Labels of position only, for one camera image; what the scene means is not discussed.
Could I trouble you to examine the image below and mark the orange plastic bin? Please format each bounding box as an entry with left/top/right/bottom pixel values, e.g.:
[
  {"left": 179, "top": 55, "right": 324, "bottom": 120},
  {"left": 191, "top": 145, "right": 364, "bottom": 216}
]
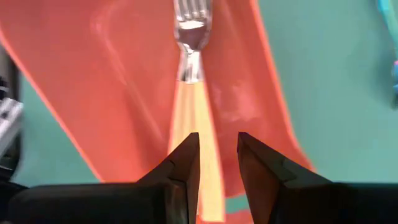
[{"left": 0, "top": 0, "right": 317, "bottom": 224}]

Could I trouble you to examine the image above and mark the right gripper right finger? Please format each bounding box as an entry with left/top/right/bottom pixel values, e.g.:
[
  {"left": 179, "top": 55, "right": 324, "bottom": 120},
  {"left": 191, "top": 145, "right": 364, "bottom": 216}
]
[{"left": 238, "top": 132, "right": 398, "bottom": 224}]

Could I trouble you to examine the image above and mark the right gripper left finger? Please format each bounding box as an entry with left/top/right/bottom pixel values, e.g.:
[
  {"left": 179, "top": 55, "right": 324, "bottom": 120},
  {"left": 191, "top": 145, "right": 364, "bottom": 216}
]
[{"left": 7, "top": 133, "right": 200, "bottom": 224}]

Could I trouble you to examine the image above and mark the orange handled silver fork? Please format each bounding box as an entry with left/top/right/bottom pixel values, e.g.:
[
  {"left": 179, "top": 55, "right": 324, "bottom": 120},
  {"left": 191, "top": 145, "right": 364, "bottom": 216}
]
[{"left": 167, "top": 0, "right": 226, "bottom": 223}]

